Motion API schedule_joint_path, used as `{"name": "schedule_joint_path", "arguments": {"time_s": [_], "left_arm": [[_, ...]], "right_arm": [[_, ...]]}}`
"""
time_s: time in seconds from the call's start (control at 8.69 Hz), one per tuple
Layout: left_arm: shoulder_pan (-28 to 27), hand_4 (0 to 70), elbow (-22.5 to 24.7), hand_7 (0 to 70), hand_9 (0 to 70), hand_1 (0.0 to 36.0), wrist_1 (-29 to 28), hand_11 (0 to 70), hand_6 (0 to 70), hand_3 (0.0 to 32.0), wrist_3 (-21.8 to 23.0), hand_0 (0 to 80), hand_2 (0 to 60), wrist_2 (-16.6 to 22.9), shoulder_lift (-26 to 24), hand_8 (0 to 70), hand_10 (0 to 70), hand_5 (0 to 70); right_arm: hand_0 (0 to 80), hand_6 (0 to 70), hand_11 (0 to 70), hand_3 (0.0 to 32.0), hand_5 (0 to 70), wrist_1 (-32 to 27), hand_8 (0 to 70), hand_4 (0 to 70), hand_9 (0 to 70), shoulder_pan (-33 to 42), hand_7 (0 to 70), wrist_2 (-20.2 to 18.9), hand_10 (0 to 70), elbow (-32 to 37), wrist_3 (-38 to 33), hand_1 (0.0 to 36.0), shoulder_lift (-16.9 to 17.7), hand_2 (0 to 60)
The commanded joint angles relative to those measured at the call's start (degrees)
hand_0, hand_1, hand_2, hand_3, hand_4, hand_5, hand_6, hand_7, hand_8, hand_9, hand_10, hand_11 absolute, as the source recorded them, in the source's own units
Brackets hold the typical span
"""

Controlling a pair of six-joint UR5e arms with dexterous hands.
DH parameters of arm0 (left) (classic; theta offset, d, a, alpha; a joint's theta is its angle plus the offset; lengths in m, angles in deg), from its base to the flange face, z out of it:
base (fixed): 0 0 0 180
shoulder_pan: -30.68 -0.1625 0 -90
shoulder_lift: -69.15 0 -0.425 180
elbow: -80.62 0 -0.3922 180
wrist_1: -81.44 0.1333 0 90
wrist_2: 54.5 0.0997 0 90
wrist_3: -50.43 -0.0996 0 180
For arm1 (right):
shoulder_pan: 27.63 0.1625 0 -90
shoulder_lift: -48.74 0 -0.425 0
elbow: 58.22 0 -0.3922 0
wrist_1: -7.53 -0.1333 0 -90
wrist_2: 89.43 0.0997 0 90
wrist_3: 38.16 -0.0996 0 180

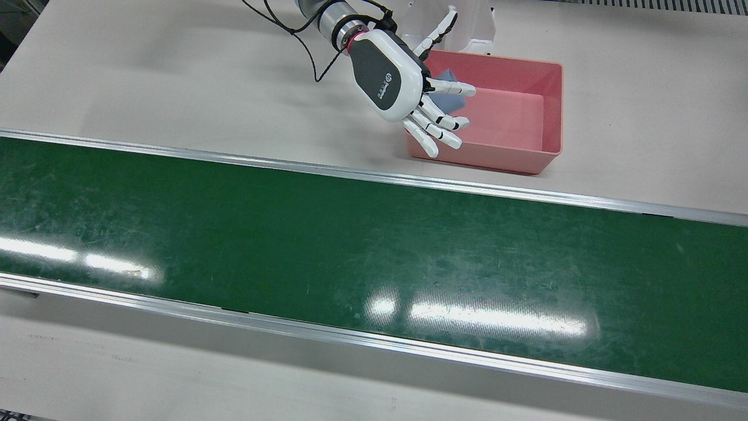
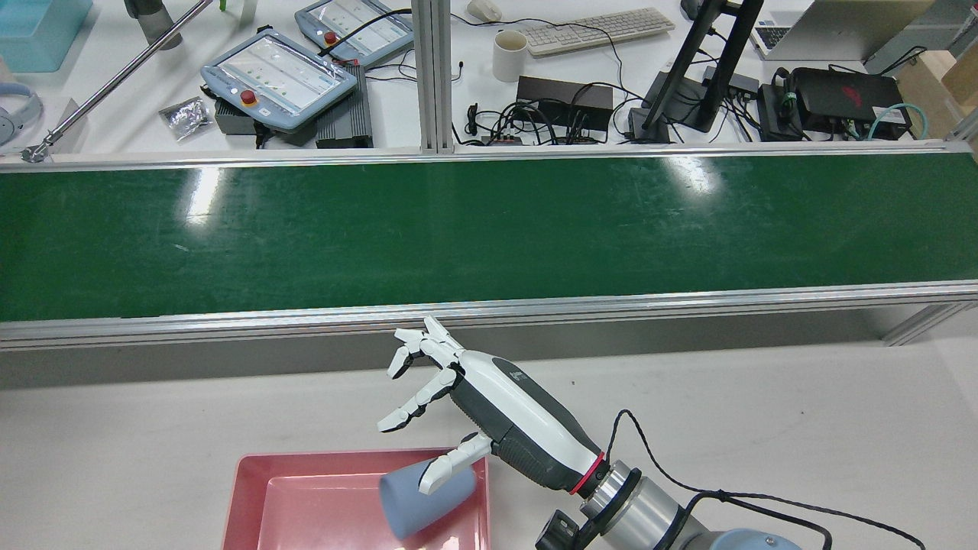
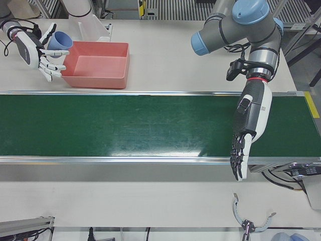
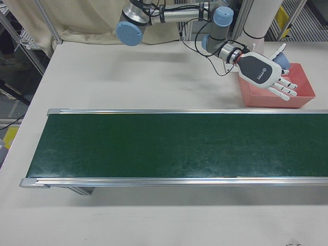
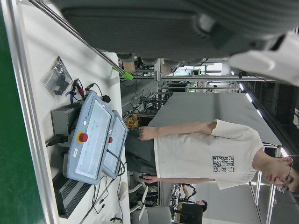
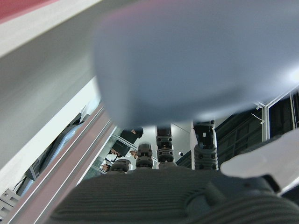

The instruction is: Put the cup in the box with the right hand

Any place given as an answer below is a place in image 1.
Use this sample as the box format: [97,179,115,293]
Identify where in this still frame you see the white mounting bracket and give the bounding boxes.
[403,0,497,56]

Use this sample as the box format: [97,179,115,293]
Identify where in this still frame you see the pink plastic box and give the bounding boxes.
[406,50,563,175]

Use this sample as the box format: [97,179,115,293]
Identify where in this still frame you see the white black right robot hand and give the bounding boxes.
[348,7,477,158]

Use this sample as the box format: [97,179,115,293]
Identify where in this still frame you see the light blue plastic cup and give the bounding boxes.
[430,69,468,115]

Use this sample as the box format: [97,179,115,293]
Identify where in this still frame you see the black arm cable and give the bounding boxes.
[243,0,398,82]

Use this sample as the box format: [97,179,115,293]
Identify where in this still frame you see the green conveyor belt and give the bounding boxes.
[0,130,748,410]

